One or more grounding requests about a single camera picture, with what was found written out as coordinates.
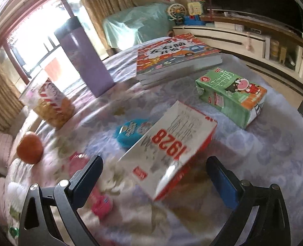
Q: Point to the teal covered furniture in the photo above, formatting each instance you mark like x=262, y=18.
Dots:
x=137, y=25

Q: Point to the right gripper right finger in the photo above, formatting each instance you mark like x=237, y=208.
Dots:
x=271, y=225

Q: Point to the blue glitter hairbrush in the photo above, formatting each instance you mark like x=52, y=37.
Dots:
x=130, y=132

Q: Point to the pink striped sofa cushion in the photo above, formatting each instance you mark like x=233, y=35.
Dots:
x=6, y=142

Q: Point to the stack of children's books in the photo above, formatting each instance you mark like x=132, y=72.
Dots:
x=173, y=57

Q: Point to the purple tumbler bottle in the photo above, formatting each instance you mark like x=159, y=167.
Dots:
x=83, y=56

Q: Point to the yellow toy telephone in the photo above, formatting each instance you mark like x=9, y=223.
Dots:
x=195, y=8

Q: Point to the toy ferris wheel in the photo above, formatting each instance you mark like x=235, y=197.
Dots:
x=176, y=12

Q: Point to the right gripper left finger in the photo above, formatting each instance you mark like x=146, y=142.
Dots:
x=37, y=224

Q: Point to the white fluffy ball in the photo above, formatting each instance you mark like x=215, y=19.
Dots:
x=14, y=192

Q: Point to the blue toy vehicle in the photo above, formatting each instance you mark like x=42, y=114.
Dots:
x=193, y=21

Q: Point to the pink hairbrush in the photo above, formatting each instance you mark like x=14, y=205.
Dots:
x=84, y=173

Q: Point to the orange fruit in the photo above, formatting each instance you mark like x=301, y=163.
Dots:
x=30, y=149

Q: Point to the green milk carton box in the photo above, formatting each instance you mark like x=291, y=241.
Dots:
x=235, y=96

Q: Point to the clear snack jar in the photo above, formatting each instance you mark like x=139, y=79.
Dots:
x=44, y=98

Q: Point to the white TV cabinet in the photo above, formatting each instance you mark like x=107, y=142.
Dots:
x=276, y=52

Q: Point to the red white 1928 box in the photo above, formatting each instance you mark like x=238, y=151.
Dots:
x=160, y=159

